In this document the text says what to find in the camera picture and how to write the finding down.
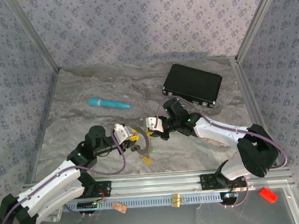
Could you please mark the yellow key tag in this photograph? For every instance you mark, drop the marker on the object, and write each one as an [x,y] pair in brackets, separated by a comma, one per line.
[146,160]

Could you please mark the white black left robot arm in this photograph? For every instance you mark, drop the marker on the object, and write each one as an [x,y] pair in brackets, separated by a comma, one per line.
[52,182]

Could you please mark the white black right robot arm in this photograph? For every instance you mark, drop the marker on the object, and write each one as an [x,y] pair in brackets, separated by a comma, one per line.
[216,130]

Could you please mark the teal pen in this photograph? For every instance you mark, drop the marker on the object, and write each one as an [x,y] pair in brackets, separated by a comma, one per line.
[105,102]

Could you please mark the black hard case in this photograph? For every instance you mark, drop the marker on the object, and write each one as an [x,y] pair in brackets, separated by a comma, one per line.
[193,81]

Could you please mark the brown stick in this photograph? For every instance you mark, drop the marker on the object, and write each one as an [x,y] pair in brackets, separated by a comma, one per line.
[213,141]

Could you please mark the orange tag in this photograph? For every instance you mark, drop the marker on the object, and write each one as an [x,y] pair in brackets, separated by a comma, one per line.
[119,207]

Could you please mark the small controller board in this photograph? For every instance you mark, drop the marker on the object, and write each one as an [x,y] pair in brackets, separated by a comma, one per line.
[229,196]
[86,205]

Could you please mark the red plastic block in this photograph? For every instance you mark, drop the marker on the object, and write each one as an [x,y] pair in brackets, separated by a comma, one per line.
[268,195]

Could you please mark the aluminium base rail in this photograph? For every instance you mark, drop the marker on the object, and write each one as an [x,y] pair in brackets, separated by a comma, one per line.
[156,184]

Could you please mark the aluminium side rail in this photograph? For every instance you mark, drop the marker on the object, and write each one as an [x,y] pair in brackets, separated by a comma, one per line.
[247,98]

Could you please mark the aluminium frame post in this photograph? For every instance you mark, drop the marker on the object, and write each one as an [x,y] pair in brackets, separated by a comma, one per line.
[258,21]
[33,35]

